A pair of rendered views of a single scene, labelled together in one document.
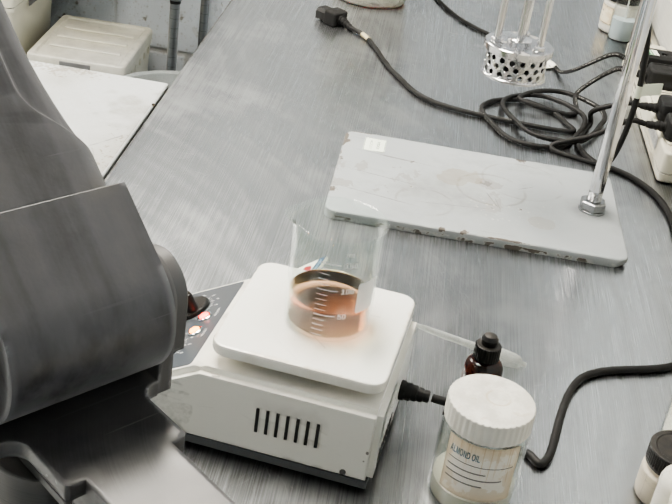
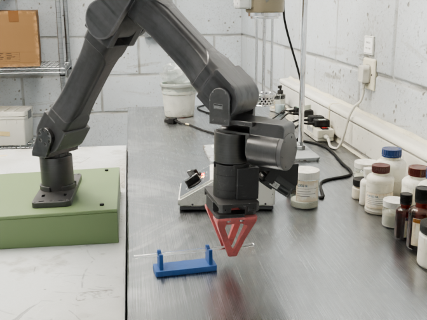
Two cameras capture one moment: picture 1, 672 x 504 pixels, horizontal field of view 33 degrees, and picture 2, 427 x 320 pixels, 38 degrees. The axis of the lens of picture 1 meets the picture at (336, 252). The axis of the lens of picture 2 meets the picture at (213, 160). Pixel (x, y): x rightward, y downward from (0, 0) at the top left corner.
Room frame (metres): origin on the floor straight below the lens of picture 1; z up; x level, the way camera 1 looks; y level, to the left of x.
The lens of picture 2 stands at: (-0.59, 0.29, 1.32)
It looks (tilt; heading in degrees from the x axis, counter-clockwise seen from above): 14 degrees down; 350
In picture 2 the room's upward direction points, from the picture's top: straight up
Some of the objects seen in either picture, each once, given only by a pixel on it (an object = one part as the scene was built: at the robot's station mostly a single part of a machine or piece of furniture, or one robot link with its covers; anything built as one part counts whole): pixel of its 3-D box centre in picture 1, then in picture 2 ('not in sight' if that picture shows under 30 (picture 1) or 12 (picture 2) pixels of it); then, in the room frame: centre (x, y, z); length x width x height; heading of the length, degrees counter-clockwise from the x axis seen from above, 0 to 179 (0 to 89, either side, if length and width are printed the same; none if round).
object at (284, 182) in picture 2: not in sight; (264, 180); (0.34, 0.04, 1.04); 0.11 x 0.07 x 0.06; 94
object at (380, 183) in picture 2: not in sight; (379, 188); (0.54, -0.25, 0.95); 0.06 x 0.06 x 0.10
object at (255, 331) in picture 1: (318, 323); not in sight; (0.65, 0.00, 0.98); 0.12 x 0.12 x 0.01; 80
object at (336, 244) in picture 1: (329, 272); not in sight; (0.65, 0.00, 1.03); 0.07 x 0.06 x 0.08; 95
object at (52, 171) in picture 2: not in sight; (56, 172); (0.61, 0.39, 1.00); 0.20 x 0.07 x 0.08; 175
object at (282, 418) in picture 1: (276, 365); (230, 183); (0.66, 0.03, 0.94); 0.22 x 0.13 x 0.08; 80
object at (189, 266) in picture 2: not in sight; (184, 260); (0.33, 0.18, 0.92); 0.10 x 0.03 x 0.04; 94
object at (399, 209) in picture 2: not in sight; (405, 216); (0.39, -0.24, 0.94); 0.03 x 0.03 x 0.08
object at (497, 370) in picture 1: (482, 371); not in sight; (0.70, -0.12, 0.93); 0.03 x 0.03 x 0.07
